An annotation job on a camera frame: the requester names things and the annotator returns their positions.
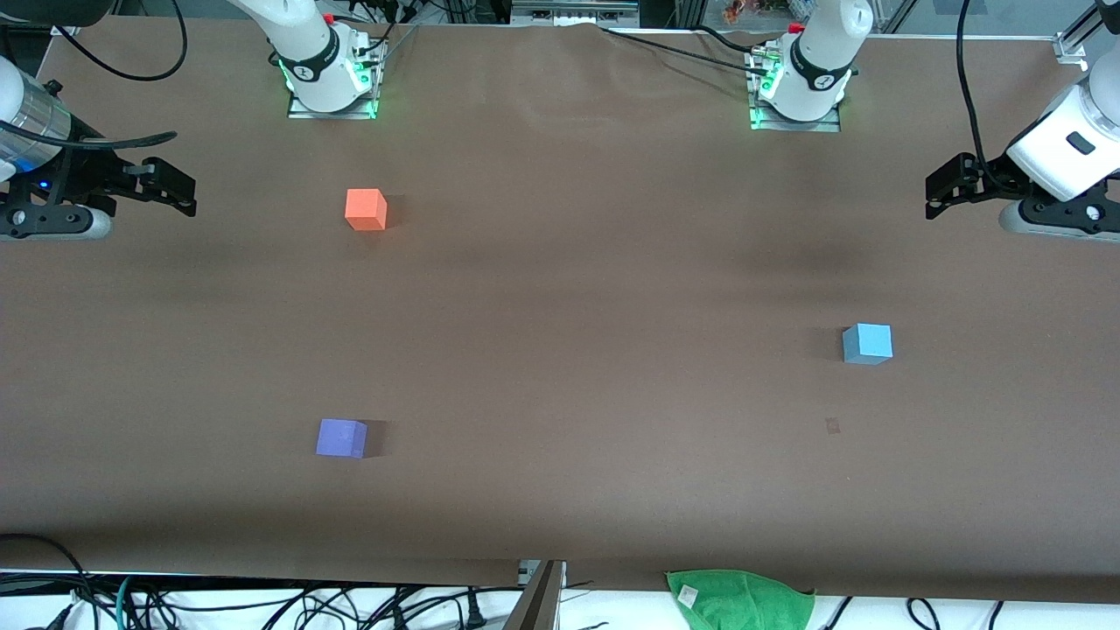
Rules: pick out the aluminium frame profile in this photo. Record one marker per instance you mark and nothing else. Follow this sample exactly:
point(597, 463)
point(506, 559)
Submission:
point(1081, 39)

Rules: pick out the brown table cover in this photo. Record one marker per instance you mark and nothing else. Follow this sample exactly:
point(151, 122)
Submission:
point(612, 280)

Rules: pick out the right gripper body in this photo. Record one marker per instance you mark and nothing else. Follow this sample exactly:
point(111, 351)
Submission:
point(85, 166)

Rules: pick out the white power strip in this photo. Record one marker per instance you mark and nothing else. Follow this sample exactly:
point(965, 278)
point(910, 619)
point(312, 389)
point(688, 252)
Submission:
point(573, 12)

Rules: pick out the light blue block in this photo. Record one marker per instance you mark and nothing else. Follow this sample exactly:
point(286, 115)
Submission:
point(867, 344)

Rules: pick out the small white bracket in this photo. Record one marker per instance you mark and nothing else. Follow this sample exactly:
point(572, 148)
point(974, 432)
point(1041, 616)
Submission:
point(528, 573)

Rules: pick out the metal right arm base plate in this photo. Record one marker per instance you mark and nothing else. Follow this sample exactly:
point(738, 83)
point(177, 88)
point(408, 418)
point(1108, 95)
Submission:
point(359, 107)

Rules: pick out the orange block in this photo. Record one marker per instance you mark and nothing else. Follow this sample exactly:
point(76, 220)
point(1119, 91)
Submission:
point(365, 210)

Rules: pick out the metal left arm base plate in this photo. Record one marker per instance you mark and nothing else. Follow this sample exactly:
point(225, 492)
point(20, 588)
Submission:
point(770, 121)

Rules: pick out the grey metal post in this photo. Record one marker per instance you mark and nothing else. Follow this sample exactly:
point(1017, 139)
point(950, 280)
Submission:
point(535, 604)

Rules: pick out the green cloth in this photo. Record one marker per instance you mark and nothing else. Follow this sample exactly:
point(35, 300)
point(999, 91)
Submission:
point(739, 604)

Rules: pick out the purple block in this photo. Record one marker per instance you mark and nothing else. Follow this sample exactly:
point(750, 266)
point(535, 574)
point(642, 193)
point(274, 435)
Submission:
point(340, 438)

